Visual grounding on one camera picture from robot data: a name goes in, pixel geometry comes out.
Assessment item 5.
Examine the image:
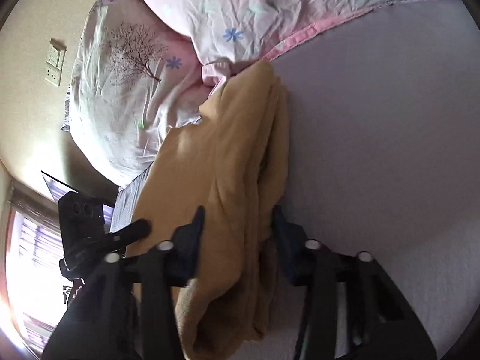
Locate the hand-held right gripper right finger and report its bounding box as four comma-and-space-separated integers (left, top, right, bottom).
272, 205, 438, 360

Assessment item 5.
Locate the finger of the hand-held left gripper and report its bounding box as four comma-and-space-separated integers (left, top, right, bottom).
98, 219, 152, 253

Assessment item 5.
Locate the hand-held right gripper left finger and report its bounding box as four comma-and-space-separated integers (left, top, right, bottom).
42, 205, 206, 360

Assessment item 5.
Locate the yellow fleece garment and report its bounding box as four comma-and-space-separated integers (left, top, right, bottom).
125, 61, 292, 360

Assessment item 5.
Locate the striped grey cloth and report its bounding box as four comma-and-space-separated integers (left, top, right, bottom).
109, 163, 155, 234

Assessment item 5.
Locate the dark framed screen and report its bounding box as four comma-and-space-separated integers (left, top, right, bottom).
40, 171, 115, 233

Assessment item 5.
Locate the brown window blind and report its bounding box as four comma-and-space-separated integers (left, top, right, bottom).
9, 182, 62, 238

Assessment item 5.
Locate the bright window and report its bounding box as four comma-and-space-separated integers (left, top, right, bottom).
4, 210, 74, 354

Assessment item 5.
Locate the lavender bed sheet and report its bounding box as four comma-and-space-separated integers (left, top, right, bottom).
259, 0, 480, 360

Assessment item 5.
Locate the tree print white pillow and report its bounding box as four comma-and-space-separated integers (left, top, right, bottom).
61, 0, 206, 189

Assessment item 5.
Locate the pink floral quilt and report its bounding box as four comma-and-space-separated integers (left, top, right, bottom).
94, 0, 460, 88

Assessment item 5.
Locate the white wall socket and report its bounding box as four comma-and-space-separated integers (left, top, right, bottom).
44, 64, 63, 88

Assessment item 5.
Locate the white wall switch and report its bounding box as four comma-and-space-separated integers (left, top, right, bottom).
46, 38, 67, 68

